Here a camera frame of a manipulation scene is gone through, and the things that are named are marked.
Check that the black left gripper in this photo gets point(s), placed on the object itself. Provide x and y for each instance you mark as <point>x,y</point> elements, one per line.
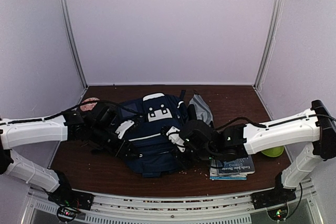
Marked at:
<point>123,153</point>

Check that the navy blue student backpack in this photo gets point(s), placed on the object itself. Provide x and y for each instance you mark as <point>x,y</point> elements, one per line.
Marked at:
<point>159,154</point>

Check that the Wuthering Heights book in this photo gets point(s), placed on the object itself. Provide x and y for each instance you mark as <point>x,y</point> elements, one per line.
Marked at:
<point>241,166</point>

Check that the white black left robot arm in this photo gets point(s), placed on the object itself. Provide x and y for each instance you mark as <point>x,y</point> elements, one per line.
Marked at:
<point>68,125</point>

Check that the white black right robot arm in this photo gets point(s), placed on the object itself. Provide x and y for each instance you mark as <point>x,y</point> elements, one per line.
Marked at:
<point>314,126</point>

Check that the grey fabric pouch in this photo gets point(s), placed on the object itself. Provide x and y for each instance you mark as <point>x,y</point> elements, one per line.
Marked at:
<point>202,109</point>

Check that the blue white bottom book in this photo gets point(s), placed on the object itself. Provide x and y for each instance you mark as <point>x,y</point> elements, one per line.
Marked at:
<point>214,175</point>

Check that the red white patterned bowl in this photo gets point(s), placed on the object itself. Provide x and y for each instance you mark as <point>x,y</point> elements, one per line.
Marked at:
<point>88,104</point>

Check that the lime green plate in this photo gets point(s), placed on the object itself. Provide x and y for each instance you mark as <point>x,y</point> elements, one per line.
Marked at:
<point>273,152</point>

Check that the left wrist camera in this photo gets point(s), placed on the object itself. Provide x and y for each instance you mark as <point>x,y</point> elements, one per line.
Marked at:
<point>123,127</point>

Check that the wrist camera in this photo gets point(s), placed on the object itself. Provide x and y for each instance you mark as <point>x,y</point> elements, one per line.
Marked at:
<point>123,127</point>
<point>172,134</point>

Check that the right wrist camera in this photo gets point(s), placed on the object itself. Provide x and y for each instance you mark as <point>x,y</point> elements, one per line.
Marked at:
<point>172,134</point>

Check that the aluminium front rail frame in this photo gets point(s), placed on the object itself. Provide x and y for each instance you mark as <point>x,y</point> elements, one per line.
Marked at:
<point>229,208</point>

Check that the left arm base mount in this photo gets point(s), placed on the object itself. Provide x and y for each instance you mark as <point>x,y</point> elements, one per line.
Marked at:
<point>70,202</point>

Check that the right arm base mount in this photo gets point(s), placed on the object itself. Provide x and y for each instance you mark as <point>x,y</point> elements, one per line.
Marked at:
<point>277,200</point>

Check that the right aluminium corner post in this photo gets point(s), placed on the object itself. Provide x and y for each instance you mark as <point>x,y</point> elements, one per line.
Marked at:
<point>269,44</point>

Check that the aluminium corner post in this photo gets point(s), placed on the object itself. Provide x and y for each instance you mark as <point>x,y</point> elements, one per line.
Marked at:
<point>72,43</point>
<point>269,44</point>

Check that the left aluminium corner post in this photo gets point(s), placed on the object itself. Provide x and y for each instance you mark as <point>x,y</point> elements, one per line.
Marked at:
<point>72,43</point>

